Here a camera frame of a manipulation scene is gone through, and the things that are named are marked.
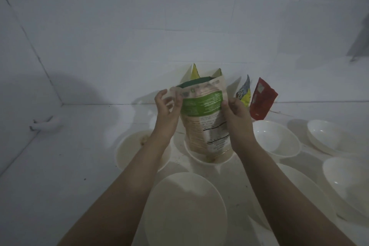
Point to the person's right thumb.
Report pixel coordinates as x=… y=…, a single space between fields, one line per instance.
x=226 y=107

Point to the red pouch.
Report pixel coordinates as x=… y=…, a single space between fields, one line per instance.
x=262 y=98

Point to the blue and yellow pouch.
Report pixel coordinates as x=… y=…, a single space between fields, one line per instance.
x=245 y=93

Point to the person's left forearm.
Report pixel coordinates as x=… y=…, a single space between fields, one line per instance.
x=121 y=191

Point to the person's left fingers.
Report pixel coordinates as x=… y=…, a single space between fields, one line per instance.
x=170 y=101

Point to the person's right hand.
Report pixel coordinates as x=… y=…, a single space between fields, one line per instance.
x=239 y=127

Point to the yellow and green pouch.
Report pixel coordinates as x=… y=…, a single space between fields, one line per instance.
x=196 y=73

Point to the white bowl with food bits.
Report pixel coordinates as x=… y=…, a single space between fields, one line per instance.
x=131 y=150

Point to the beige and green food pouch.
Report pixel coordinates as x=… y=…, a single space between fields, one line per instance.
x=203 y=119

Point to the person's right forearm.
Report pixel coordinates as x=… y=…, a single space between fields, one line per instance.
x=285 y=199

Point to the person's left hand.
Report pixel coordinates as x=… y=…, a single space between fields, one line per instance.
x=165 y=120

